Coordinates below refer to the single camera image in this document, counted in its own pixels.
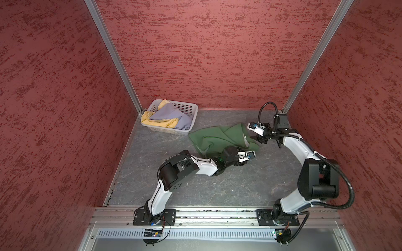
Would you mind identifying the green skirt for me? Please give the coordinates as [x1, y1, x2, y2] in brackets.
[188, 123, 260, 159]

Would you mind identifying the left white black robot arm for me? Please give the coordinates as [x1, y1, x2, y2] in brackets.
[144, 146, 255, 225]

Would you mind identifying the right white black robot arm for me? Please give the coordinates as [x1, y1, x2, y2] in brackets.
[247, 115, 339, 225]

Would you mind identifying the lavender skirt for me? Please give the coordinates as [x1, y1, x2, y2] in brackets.
[150, 100, 192, 130]

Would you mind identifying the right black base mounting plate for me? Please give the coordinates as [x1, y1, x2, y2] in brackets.
[256, 209, 300, 227]

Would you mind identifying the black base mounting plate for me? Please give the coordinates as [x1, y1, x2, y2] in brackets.
[133, 208, 177, 226]
[256, 209, 300, 227]

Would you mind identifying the white plastic laundry basket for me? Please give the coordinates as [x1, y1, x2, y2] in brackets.
[141, 99, 198, 136]

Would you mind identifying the right small circuit board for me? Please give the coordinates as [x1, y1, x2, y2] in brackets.
[275, 229, 292, 244]

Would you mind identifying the small circuit board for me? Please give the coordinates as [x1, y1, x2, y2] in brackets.
[275, 229, 292, 244]
[143, 229, 163, 238]

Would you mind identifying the yellow skirt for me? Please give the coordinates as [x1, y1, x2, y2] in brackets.
[141, 99, 178, 129]

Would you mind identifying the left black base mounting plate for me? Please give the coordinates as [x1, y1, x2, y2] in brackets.
[133, 208, 177, 226]

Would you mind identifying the left small circuit board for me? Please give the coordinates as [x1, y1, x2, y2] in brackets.
[143, 229, 163, 238]

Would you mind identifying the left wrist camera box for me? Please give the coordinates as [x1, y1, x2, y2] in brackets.
[237, 151, 255, 163]

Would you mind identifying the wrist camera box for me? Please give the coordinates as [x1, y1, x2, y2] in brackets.
[247, 122, 265, 136]
[237, 151, 255, 163]

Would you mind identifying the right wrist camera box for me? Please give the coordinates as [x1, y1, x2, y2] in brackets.
[247, 122, 265, 136]

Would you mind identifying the black corrugated cable conduit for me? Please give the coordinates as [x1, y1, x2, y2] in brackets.
[257, 101, 356, 210]

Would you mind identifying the aluminium front rail frame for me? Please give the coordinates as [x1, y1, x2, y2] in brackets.
[79, 207, 355, 251]

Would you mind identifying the right aluminium corner post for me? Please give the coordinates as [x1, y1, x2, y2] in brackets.
[282, 0, 354, 114]

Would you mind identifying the aluminium corner post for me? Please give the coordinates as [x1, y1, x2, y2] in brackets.
[84, 0, 143, 115]
[282, 0, 354, 114]

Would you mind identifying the left aluminium corner post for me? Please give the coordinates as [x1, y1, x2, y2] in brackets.
[84, 0, 143, 115]

